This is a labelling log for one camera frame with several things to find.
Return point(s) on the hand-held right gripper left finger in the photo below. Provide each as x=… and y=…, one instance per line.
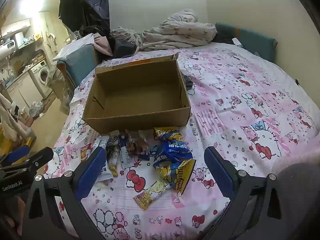
x=91, y=172

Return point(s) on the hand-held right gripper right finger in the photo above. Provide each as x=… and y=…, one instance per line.
x=220, y=172

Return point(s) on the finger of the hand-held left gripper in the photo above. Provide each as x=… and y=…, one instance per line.
x=41, y=156
x=17, y=153

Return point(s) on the white black-print snack packet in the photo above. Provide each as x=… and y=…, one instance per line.
x=105, y=175

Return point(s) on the orange red snack packet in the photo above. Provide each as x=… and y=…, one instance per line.
x=85, y=152

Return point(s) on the white blue snack packet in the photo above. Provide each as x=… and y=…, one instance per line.
x=125, y=152

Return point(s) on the blue yellow bear snack packet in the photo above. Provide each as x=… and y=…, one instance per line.
x=172, y=150
x=172, y=172
x=167, y=133

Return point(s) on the long white yellow-figure snack packet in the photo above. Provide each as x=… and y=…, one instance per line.
x=156, y=192

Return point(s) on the brown cardboard box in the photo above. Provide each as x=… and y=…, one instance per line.
x=140, y=90

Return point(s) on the beige hanging cloth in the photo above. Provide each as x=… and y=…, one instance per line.
x=10, y=120

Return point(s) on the clear plastic bag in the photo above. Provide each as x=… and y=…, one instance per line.
x=36, y=108

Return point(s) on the brown snack packet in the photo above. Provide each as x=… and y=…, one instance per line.
x=137, y=143

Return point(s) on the beige kitchen cabinet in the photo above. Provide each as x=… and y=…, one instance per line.
x=22, y=92

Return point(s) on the white washing machine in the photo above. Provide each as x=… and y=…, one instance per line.
x=41, y=76

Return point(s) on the person's leg grey pants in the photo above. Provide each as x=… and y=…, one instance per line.
x=302, y=182

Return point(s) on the grey sock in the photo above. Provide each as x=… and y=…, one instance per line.
x=188, y=83

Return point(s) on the teal headboard cushion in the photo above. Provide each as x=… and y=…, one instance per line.
x=80, y=62
x=252, y=40

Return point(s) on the white water heater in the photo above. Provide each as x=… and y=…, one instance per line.
x=7, y=47

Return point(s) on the white plastic bag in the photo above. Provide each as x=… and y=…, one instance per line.
x=75, y=46

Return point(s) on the pink cloth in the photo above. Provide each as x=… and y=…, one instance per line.
x=102, y=43

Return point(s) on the dark grey cloth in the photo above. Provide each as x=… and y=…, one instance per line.
x=123, y=47

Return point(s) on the white paper tag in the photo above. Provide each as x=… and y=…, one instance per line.
x=237, y=41

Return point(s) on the crumpled beige printed quilt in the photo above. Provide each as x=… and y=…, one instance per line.
x=175, y=32

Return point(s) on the black plastic bag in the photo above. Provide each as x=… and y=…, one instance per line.
x=85, y=7

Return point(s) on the white wall cabinet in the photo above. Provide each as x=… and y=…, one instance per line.
x=16, y=27

